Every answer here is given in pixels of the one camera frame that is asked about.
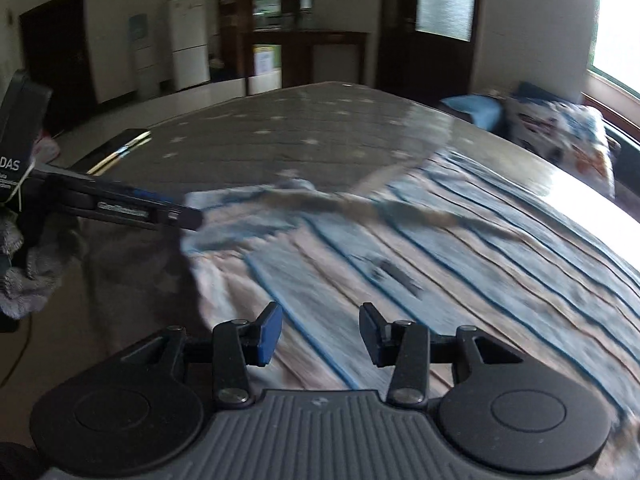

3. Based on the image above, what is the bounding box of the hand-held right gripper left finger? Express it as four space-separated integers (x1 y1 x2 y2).
117 302 284 408

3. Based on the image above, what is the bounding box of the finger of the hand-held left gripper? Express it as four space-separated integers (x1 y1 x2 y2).
31 166 173 208
30 180 204 232

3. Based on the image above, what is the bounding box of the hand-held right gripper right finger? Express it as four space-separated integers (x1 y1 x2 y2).
359 302 524 408

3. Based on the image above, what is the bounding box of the striped blue grey cloth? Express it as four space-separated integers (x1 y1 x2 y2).
179 147 640 417

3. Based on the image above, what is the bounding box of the dark wooden door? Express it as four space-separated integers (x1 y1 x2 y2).
19 0 99 132

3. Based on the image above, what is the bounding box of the white water dispenser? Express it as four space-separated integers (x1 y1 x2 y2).
128 12 160 99

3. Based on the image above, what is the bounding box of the white refrigerator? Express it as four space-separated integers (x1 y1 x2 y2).
167 0 211 92

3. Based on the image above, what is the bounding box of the white green cardboard box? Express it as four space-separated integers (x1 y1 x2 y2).
252 44 284 77

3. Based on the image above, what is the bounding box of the blue sofa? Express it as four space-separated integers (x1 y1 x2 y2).
439 81 640 202

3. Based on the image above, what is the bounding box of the dark wooden display cabinet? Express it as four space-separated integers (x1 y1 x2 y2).
217 0 371 97

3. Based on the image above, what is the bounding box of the butterfly print pillow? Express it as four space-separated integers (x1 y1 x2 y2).
501 95 622 202

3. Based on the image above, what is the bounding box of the frosted glass wooden door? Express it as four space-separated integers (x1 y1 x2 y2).
377 0 484 107

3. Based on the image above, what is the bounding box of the window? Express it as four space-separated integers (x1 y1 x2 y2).
586 0 640 107

